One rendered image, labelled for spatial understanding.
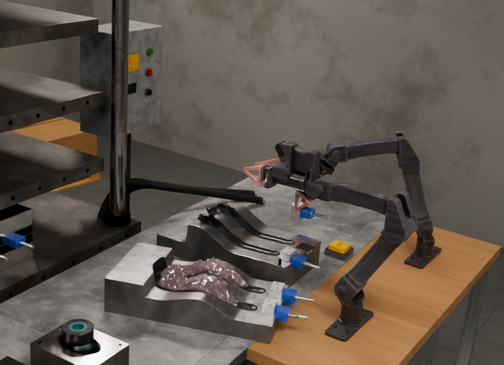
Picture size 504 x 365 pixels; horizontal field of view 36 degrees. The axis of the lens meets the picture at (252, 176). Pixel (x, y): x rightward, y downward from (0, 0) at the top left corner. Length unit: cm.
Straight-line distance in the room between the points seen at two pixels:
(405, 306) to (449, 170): 266
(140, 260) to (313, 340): 57
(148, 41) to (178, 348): 132
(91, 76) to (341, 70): 261
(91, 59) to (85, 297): 96
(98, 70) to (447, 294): 147
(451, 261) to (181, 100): 358
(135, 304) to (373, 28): 325
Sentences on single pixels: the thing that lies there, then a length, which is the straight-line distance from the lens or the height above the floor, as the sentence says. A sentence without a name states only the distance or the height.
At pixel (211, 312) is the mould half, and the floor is 87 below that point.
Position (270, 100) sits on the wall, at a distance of 556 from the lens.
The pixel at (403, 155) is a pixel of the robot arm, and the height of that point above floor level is 119.
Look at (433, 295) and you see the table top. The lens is 260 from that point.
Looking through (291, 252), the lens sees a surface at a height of 92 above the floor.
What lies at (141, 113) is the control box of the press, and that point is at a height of 114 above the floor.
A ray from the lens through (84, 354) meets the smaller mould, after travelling 201.
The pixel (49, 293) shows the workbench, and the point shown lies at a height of 80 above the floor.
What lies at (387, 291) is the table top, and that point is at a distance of 257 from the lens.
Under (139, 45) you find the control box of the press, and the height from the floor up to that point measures 141.
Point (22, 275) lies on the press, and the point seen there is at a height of 79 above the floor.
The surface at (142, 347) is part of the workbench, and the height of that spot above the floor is 80.
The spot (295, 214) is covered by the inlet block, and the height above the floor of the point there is 92.
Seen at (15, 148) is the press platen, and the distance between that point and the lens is 294.
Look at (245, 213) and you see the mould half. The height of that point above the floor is 92.
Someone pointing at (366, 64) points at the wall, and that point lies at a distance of 516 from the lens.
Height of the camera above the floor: 198
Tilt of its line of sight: 20 degrees down
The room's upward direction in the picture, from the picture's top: 5 degrees clockwise
